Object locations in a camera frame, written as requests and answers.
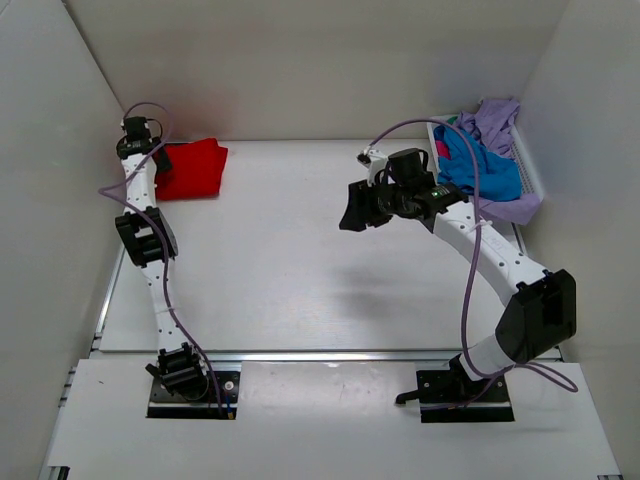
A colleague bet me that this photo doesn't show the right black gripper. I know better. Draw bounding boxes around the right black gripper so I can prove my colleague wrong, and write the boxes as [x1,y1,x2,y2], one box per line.
[339,177,410,233]

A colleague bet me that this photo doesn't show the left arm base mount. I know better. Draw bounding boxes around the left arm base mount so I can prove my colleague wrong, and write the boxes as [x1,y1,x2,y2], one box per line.
[145,343,241,420]

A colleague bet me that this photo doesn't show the blue t shirt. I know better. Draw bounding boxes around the blue t shirt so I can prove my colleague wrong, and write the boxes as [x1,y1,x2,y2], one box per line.
[434,126,522,202]

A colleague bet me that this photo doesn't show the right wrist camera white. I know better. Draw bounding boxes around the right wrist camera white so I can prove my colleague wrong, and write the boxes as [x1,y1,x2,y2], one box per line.
[356,147,388,186]

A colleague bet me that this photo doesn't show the pink garment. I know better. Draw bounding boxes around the pink garment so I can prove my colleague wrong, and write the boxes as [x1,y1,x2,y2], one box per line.
[435,140,451,160]

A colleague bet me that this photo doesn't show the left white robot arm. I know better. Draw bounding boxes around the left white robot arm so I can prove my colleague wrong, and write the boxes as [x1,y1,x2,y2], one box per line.
[115,117,184,352]

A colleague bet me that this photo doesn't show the lavender t shirt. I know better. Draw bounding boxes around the lavender t shirt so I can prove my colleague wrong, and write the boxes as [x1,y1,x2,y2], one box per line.
[454,97,541,226]

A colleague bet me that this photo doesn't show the red t shirt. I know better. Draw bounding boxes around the red t shirt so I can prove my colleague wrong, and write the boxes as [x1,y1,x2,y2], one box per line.
[155,138,229,201]

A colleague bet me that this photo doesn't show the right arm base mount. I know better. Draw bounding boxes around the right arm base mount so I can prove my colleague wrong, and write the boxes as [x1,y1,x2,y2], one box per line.
[395,356,515,424]

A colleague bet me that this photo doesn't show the white plastic basket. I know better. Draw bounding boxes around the white plastic basket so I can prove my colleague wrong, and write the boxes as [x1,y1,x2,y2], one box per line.
[427,123,545,201]

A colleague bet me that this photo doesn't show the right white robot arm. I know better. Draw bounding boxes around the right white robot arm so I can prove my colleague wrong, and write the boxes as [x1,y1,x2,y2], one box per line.
[339,148,577,401]

